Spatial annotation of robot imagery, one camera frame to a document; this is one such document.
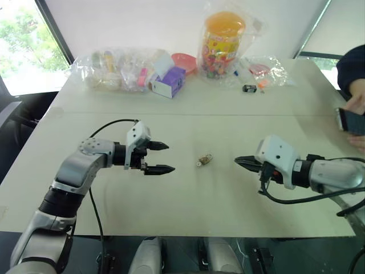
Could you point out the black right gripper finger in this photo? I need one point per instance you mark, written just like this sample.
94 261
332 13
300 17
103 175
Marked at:
251 167
248 159

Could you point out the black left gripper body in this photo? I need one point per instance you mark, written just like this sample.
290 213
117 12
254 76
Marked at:
137 158

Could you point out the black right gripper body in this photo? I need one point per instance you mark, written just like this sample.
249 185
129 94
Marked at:
271 174

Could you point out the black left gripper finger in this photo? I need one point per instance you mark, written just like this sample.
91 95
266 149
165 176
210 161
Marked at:
158 145
158 169

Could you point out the dark smartphone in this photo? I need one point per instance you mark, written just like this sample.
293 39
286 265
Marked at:
352 121

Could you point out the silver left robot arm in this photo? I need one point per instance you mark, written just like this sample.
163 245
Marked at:
71 168

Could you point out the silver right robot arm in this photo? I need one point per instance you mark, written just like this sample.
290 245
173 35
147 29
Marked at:
333 174

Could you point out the person's left hand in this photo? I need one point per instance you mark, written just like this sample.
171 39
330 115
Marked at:
358 144

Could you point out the person's right hand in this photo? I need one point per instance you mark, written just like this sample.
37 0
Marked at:
357 97

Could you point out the purple and white carton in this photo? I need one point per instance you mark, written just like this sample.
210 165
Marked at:
168 82

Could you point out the small black box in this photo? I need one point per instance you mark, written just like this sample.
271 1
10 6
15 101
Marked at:
249 88

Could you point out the small orange clip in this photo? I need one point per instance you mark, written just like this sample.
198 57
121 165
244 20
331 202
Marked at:
263 84

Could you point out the clear bag of toys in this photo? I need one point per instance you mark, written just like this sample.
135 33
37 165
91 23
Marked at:
114 71

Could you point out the pink plastic bowl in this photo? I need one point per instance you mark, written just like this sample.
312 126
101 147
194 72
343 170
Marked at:
185 62

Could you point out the clear bag with red items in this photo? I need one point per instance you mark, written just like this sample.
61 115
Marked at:
262 70

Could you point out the orange-lidded candy jar in bag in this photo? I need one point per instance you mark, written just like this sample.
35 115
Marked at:
222 45

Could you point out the black chair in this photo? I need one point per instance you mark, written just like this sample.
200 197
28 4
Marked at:
22 137

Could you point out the dark navy sleeve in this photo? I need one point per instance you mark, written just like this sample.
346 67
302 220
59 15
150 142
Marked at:
352 68

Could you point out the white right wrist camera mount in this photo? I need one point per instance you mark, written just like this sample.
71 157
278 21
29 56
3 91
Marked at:
278 151

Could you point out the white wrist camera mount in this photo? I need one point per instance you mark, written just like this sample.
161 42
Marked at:
278 151
137 134

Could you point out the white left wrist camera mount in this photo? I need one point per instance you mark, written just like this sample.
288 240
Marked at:
137 134

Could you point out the black window frame post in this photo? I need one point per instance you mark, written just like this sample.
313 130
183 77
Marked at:
55 31
313 28

